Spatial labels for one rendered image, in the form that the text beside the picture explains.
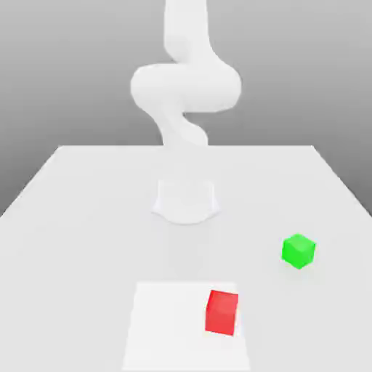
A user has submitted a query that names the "small green cube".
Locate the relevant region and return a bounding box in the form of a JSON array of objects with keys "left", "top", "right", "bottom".
[{"left": 280, "top": 232, "right": 317, "bottom": 270}]

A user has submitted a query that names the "small red cube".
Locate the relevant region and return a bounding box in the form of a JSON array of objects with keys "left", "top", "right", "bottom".
[{"left": 204, "top": 289, "right": 240, "bottom": 337}]

